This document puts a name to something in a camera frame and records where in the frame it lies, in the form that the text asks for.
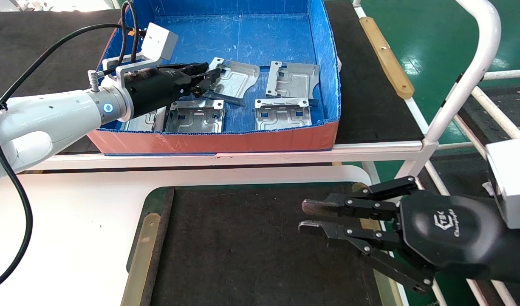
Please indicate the dark green tray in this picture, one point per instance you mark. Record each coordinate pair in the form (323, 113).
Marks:
(143, 204)

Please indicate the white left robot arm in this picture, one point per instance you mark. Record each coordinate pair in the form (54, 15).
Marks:
(52, 114)

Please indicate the blue corrugated plastic box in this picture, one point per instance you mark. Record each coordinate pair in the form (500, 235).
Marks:
(243, 42)

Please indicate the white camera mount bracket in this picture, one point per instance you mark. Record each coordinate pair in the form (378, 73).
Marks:
(122, 72)

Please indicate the long tan wooden strip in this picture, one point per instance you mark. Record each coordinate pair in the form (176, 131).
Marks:
(385, 55)

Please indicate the large black table mat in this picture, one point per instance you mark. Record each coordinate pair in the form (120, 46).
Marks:
(39, 63)

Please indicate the white curved pipe rail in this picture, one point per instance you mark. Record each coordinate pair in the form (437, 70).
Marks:
(476, 63)

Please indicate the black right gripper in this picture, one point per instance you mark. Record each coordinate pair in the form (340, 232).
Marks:
(451, 233)

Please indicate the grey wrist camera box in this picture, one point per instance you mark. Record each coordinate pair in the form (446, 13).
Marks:
(160, 40)
(512, 182)

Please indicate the small black work mat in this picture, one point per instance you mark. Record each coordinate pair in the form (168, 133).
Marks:
(251, 246)

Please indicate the white diagonal pipe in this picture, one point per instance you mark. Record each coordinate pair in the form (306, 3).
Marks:
(498, 112)

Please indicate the tan strip with dark edge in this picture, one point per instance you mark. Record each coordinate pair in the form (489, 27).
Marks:
(141, 255)

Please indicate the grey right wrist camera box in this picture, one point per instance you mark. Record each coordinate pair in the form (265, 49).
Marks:
(512, 182)

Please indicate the white horizontal pipe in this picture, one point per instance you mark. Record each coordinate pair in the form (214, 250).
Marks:
(508, 75)

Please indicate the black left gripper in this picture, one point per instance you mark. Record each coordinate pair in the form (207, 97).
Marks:
(158, 89)

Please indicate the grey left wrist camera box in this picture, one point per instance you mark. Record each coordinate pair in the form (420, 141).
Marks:
(160, 40)

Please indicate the tan strip beside small mat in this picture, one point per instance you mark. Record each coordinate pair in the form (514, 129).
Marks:
(387, 289)

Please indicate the stamped metal bracket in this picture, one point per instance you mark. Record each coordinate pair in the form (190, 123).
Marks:
(236, 80)
(147, 123)
(292, 80)
(196, 121)
(283, 117)

